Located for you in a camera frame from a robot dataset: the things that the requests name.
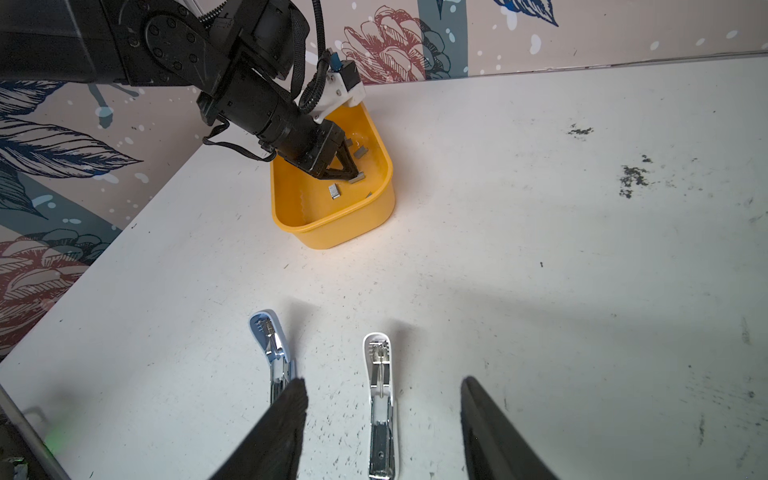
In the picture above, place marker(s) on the light blue stapler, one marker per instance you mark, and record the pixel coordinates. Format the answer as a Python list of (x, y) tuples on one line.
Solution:
[(268, 333)]

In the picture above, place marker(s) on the grey staple strip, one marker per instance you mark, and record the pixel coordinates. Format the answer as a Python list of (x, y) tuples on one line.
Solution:
[(357, 177)]

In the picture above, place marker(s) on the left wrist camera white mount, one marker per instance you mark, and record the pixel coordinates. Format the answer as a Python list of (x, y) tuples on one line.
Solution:
[(339, 87)]

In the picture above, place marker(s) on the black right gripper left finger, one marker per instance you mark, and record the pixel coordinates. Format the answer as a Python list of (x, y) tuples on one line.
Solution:
[(272, 449)]

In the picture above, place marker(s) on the yellow plastic tray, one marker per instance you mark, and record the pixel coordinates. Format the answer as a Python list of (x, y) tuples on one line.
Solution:
[(325, 213)]

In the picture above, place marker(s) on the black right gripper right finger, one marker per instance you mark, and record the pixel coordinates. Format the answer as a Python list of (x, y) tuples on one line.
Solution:
[(493, 447)]

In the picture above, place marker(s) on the white mini stapler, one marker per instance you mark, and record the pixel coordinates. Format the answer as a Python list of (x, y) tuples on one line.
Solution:
[(383, 448)]

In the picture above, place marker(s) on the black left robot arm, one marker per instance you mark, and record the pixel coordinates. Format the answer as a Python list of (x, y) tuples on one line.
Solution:
[(246, 58)]

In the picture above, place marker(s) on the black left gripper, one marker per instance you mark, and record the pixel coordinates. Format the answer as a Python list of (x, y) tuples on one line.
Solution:
[(321, 152)]

